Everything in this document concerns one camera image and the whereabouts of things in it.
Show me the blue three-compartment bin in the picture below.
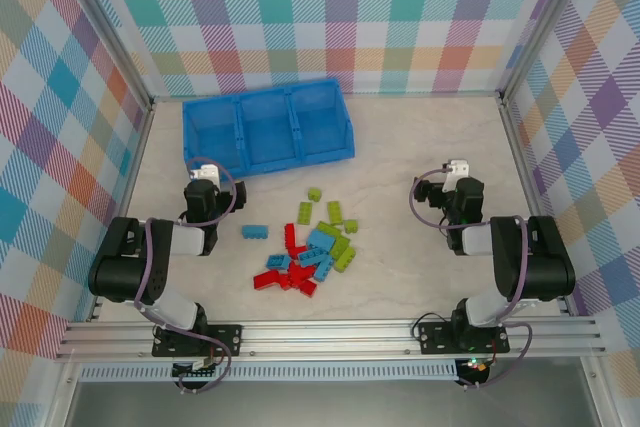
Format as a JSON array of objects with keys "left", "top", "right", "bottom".
[{"left": 181, "top": 77, "right": 358, "bottom": 182}]

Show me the small circuit board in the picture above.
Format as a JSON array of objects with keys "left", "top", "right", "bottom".
[
  {"left": 171, "top": 356, "right": 222, "bottom": 379},
  {"left": 458, "top": 356, "right": 490, "bottom": 374}
]

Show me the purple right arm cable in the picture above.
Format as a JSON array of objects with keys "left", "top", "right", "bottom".
[{"left": 409, "top": 166, "right": 534, "bottom": 392}]

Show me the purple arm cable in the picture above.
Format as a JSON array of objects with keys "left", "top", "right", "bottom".
[
  {"left": 133, "top": 156, "right": 237, "bottom": 396},
  {"left": 409, "top": 166, "right": 534, "bottom": 392}
]

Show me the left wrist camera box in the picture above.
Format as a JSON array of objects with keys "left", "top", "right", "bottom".
[{"left": 190, "top": 163, "right": 222, "bottom": 182}]

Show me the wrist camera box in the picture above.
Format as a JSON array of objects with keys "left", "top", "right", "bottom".
[
  {"left": 443, "top": 159, "right": 471, "bottom": 181},
  {"left": 190, "top": 163, "right": 222, "bottom": 182}
]

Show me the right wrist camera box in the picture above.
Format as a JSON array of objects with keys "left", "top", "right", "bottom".
[{"left": 443, "top": 159, "right": 471, "bottom": 181}]

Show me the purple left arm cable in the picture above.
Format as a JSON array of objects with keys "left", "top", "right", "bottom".
[{"left": 133, "top": 156, "right": 237, "bottom": 396}]

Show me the aluminium frame rail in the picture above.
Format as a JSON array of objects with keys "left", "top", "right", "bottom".
[
  {"left": 498, "top": 91, "right": 574, "bottom": 316},
  {"left": 148, "top": 89, "right": 505, "bottom": 102},
  {"left": 83, "top": 96, "right": 157, "bottom": 324}
]

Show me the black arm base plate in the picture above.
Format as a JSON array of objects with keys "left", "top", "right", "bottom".
[
  {"left": 417, "top": 320, "right": 512, "bottom": 356},
  {"left": 151, "top": 322, "right": 245, "bottom": 359}
]

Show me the wide aluminium mounting rail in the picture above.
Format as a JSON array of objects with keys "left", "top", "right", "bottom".
[{"left": 53, "top": 317, "right": 607, "bottom": 362}]

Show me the aluminium frame post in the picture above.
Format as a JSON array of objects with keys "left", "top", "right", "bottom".
[
  {"left": 55, "top": 0, "right": 157, "bottom": 113},
  {"left": 497, "top": 0, "right": 597, "bottom": 108}
]

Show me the white slotted cable duct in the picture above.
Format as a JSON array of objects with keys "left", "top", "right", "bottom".
[{"left": 78, "top": 360, "right": 462, "bottom": 384}]

